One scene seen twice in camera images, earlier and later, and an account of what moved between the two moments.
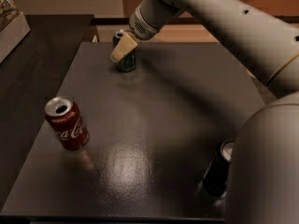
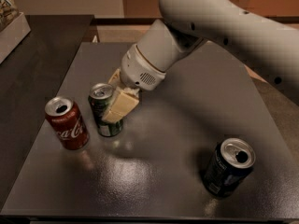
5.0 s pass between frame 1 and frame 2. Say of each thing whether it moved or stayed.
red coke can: stayed
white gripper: moved
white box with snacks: stayed
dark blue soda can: stayed
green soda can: moved
